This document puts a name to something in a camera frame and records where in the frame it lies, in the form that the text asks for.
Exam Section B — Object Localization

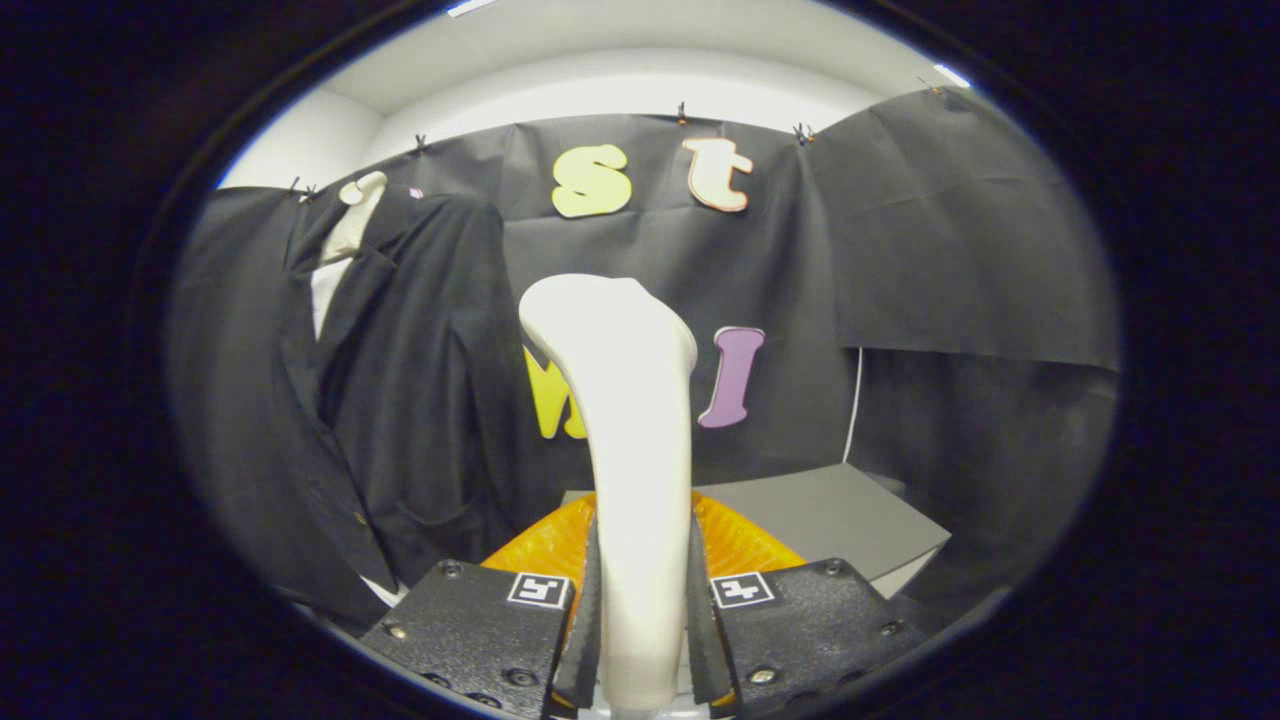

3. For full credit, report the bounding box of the thin white hanging cord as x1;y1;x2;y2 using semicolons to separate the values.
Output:
843;347;864;466

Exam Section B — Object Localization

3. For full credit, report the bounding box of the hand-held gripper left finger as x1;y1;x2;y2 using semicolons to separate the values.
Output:
358;492;603;719

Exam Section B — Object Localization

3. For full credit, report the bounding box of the white garment steamer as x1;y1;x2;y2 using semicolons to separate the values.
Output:
518;274;699;719

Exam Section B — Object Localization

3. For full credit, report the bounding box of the black blazer jacket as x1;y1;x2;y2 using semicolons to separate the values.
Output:
265;182;536;629

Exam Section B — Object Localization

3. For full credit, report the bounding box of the row of small backdrop clips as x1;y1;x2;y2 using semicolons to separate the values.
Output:
287;78;946;201

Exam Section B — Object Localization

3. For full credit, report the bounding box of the grey cabinet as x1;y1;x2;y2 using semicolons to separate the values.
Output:
560;462;951;601

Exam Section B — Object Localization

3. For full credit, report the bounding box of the black backdrop cloth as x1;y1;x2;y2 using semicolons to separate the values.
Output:
165;88;1121;641

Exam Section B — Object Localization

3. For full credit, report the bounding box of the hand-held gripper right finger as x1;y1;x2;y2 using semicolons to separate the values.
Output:
688;490;926;719

